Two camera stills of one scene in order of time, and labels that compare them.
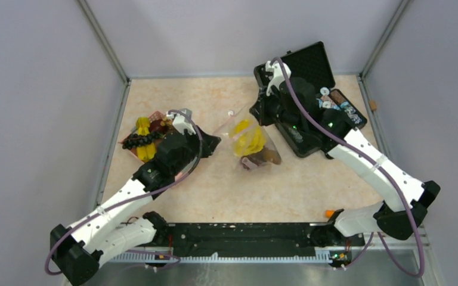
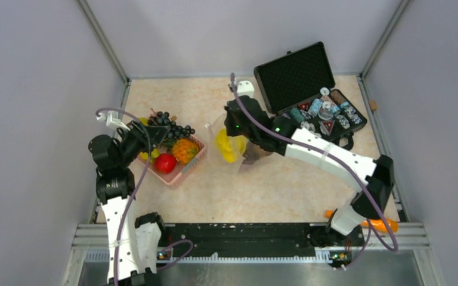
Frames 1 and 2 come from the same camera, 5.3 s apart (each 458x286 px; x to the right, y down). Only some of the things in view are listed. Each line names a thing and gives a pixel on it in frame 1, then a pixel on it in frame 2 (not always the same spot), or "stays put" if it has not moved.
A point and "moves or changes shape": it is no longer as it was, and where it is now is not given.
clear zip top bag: x=242 y=133 moves or changes shape
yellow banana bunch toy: x=146 y=152 stays put
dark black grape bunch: x=135 y=140 moves or changes shape
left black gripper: x=209 y=143 -> x=138 y=131
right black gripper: x=262 y=103 -> x=231 y=131
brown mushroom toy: x=271 y=155 -> x=253 y=152
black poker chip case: x=312 y=117 stays put
